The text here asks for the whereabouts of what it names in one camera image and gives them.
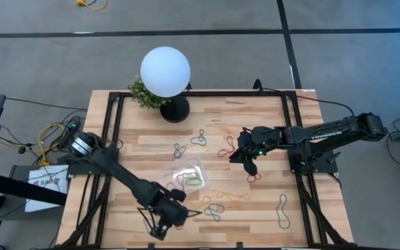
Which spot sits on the large dark teal rubber band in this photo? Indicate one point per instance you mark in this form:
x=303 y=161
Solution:
x=282 y=210

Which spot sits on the white globe table lamp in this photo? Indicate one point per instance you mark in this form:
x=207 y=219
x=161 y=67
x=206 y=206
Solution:
x=165 y=71

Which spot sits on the black bar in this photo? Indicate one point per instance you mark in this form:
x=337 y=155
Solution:
x=12 y=187

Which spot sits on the black hub with green light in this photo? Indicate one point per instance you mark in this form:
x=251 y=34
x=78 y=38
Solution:
x=72 y=125

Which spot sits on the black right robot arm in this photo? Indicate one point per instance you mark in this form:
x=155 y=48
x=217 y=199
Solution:
x=325 y=133

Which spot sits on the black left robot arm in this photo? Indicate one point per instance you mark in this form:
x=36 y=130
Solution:
x=123 y=173

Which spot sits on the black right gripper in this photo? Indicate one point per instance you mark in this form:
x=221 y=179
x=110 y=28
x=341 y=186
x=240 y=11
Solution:
x=259 y=139

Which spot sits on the black table clamp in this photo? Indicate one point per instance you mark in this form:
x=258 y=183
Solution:
x=239 y=245
x=150 y=246

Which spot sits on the small green potted plant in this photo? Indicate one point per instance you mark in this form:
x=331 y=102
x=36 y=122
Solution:
x=144 y=97

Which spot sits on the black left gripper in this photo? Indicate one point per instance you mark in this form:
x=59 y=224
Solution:
x=168 y=213

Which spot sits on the green rubber band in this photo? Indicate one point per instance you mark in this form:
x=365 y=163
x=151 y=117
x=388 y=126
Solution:
x=194 y=183
x=193 y=174

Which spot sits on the clear plastic bag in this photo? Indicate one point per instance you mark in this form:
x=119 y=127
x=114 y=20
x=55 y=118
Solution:
x=200 y=166

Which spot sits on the white paper sheet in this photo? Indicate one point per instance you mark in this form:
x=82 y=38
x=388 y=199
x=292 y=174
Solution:
x=43 y=173

